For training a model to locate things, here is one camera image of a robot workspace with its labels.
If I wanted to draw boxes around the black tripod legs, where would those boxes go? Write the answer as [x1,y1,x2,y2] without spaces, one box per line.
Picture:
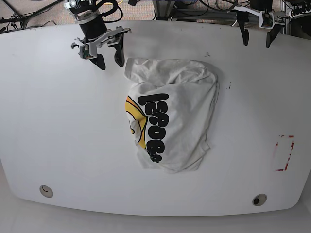
[0,0,64,34]

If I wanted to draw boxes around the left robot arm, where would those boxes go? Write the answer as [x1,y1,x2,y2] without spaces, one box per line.
[231,0,289,48]

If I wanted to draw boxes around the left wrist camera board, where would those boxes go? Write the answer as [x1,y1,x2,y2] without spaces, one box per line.
[258,11,275,29]

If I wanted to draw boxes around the right table grommet hole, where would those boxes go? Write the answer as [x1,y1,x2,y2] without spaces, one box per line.
[252,194,267,206]

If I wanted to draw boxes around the red tape rectangle marking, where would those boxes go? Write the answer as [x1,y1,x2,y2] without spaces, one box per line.
[273,134,295,171]

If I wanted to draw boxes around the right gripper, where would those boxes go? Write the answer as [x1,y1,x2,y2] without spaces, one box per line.
[70,18,131,70]

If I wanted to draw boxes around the left table grommet hole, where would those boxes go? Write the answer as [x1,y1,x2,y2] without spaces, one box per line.
[39,185,53,198]

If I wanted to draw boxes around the table grommet hole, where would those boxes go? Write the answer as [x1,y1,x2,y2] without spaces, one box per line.
[252,194,267,206]
[39,185,53,198]

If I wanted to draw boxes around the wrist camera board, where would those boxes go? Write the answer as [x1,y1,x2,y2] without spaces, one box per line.
[258,11,275,29]
[79,45,93,60]

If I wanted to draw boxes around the aluminium frame post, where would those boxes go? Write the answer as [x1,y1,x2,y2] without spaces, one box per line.
[152,0,175,21]

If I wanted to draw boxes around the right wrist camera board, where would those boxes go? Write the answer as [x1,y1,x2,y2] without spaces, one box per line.
[79,45,93,60]

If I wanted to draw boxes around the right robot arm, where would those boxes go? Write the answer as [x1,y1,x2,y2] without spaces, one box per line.
[64,0,131,70]

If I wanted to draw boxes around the white printed T-shirt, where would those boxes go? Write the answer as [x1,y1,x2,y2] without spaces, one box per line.
[124,58,220,173]

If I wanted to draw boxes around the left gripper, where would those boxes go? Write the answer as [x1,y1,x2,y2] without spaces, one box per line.
[232,6,289,48]

